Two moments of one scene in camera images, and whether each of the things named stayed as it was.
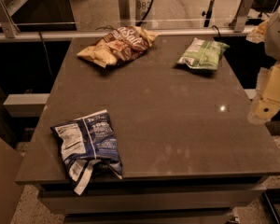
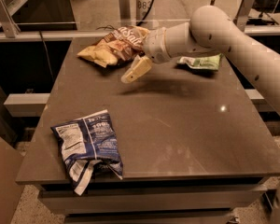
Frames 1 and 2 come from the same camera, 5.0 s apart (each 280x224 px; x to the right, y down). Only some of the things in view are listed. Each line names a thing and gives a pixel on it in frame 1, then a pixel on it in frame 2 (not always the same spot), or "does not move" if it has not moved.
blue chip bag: [89, 145] does not move
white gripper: [278, 36] → [154, 45]
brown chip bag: [121, 44] does not move
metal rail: [96, 35] does not move
